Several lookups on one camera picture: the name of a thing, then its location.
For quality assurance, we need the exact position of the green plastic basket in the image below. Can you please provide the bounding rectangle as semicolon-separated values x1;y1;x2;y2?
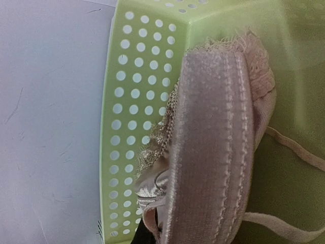
98;1;324;243

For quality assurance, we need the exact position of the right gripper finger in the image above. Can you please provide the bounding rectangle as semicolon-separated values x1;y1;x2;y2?
131;219;156;244

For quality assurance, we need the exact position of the pink bra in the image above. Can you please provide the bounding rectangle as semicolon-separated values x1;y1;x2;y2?
135;30;324;243

